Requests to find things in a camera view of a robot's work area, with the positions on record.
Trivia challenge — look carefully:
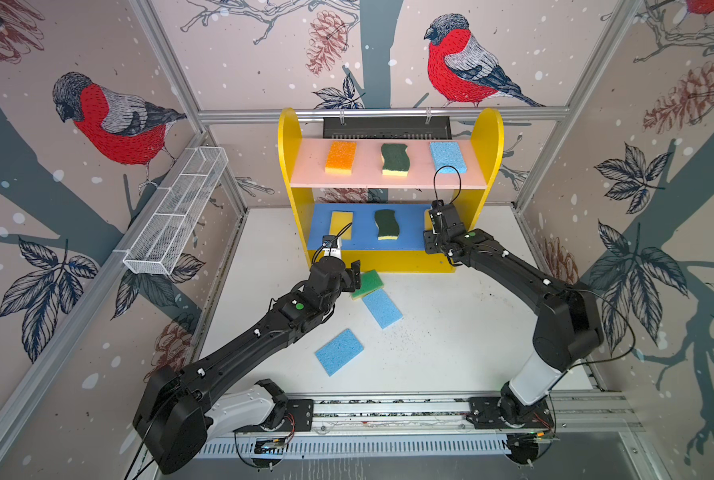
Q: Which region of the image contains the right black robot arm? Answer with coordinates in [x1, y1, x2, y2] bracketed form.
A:
[424, 200, 604, 428]

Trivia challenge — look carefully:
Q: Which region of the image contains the blue sponge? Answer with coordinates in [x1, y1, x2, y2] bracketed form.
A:
[429, 142, 467, 174]
[362, 289, 403, 330]
[315, 329, 364, 377]

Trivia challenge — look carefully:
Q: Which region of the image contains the orange topped yellow sponge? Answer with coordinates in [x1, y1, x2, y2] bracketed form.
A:
[325, 141, 357, 176]

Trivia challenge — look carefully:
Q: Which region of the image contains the yellow shelf with coloured boards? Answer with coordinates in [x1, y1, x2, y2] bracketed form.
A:
[278, 108, 505, 273]

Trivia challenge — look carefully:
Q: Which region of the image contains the white wire mesh basket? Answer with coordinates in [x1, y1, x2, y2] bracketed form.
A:
[123, 146, 228, 275]

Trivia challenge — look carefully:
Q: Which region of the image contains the yellow sponge front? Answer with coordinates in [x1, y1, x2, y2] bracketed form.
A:
[424, 210, 434, 233]

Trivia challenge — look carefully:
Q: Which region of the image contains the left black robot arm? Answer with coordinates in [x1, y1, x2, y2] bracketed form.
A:
[132, 256, 361, 474]

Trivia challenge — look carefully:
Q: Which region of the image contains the dark green scrub sponge front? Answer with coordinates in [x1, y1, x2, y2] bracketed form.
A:
[380, 143, 410, 177]

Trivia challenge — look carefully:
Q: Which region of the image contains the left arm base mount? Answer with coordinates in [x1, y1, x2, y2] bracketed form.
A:
[235, 379, 314, 433]

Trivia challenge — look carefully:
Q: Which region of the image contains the blue sponge front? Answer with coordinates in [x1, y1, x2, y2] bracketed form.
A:
[315, 329, 364, 377]

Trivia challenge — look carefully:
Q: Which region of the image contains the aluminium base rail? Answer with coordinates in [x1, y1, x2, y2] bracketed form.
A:
[152, 392, 643, 436]

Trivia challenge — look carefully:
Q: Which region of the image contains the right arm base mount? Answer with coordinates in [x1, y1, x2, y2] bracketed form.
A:
[465, 393, 555, 430]

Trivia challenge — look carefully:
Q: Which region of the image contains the dark green scrub sponge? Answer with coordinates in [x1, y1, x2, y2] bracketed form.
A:
[380, 143, 410, 177]
[374, 209, 400, 241]

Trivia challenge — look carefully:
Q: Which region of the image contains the black vent grille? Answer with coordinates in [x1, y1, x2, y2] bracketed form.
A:
[323, 117, 452, 140]

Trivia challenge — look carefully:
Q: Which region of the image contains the green topped yellow sponge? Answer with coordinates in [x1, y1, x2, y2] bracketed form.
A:
[351, 270, 384, 300]

